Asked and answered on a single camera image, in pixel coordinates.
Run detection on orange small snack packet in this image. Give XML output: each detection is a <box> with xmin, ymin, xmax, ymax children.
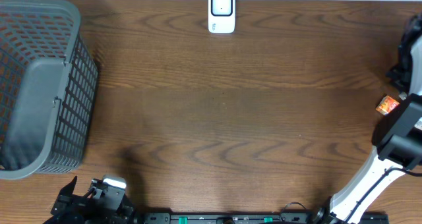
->
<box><xmin>376</xmin><ymin>96</ymin><xmax>400</xmax><ymax>115</ymax></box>

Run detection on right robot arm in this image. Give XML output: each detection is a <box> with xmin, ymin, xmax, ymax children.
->
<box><xmin>311</xmin><ymin>14</ymin><xmax>421</xmax><ymax>223</ymax></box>

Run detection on white barcode scanner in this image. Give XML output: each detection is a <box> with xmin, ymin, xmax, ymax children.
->
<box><xmin>208</xmin><ymin>0</ymin><xmax>236</xmax><ymax>34</ymax></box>

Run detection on grey plastic basket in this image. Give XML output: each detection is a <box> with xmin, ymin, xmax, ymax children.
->
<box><xmin>1</xmin><ymin>0</ymin><xmax>99</xmax><ymax>180</ymax></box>

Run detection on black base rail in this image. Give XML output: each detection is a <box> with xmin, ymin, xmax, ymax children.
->
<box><xmin>135</xmin><ymin>211</ymin><xmax>390</xmax><ymax>224</ymax></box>

